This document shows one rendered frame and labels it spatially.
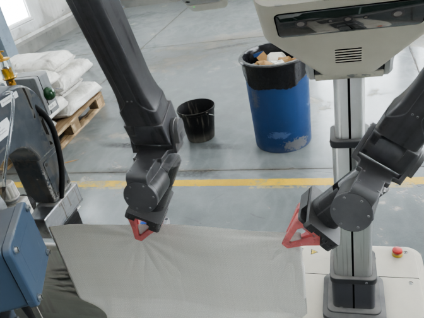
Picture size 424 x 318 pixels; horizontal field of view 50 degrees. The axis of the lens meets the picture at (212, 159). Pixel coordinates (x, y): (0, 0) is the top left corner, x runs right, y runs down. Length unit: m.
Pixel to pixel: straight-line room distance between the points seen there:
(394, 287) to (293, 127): 1.53
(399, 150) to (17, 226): 0.50
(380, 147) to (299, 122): 2.43
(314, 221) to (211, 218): 1.96
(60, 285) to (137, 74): 1.12
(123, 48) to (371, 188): 0.37
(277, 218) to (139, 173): 1.92
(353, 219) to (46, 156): 0.66
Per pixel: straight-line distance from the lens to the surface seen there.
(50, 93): 1.04
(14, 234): 0.56
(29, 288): 0.57
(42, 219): 1.04
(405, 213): 2.61
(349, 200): 0.64
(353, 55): 1.13
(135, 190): 0.71
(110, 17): 0.61
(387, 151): 0.68
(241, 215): 2.64
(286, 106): 3.00
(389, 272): 1.90
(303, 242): 0.79
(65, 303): 1.73
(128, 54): 0.64
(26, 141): 0.99
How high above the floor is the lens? 1.59
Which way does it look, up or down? 29 degrees down
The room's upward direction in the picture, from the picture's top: 11 degrees counter-clockwise
